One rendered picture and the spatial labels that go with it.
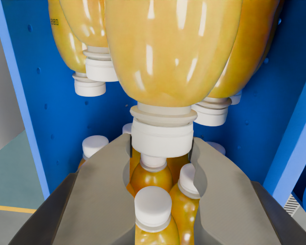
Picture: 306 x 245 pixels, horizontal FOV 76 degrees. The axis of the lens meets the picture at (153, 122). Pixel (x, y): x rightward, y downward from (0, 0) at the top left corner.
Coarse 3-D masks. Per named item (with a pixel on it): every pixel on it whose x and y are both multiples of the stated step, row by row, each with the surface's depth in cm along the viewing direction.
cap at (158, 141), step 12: (132, 132) 12; (144, 132) 11; (156, 132) 11; (168, 132) 11; (180, 132) 11; (192, 132) 12; (132, 144) 12; (144, 144) 11; (156, 144) 11; (168, 144) 11; (180, 144) 11; (156, 156) 11; (168, 156) 11
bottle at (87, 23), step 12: (60, 0) 15; (72, 0) 14; (84, 0) 13; (96, 0) 13; (72, 12) 14; (84, 12) 14; (96, 12) 14; (72, 24) 15; (84, 24) 15; (96, 24) 14; (84, 36) 15; (96, 36) 15; (96, 48) 16; (108, 60) 17
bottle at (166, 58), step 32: (128, 0) 8; (160, 0) 7; (192, 0) 7; (224, 0) 8; (128, 32) 8; (160, 32) 8; (192, 32) 8; (224, 32) 8; (128, 64) 9; (160, 64) 8; (192, 64) 9; (224, 64) 10; (160, 96) 9; (192, 96) 10
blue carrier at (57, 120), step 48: (0, 0) 16; (288, 0) 21; (48, 48) 23; (288, 48) 21; (48, 96) 24; (96, 96) 32; (288, 96) 20; (48, 144) 25; (240, 144) 29; (288, 144) 10; (48, 192) 25; (288, 192) 13
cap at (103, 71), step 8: (88, 64) 17; (96, 64) 17; (104, 64) 17; (112, 64) 17; (88, 72) 18; (96, 72) 17; (104, 72) 17; (112, 72) 17; (96, 80) 18; (104, 80) 17; (112, 80) 18
